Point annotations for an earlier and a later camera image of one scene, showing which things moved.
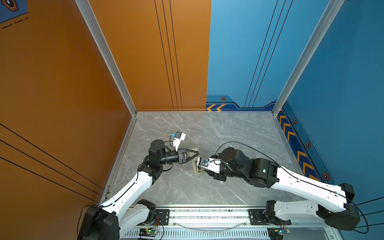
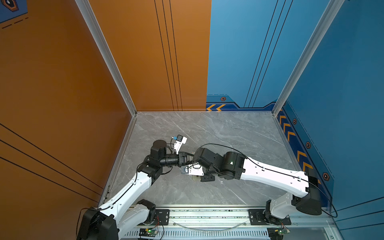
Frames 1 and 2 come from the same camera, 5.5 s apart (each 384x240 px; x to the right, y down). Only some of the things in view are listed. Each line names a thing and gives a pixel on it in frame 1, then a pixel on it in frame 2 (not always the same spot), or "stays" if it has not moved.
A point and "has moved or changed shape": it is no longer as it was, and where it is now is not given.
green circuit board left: x=149 y=232 stays
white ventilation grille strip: x=201 y=234 stays
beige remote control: x=197 y=170 has moved or changed shape
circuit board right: x=277 y=233 stays
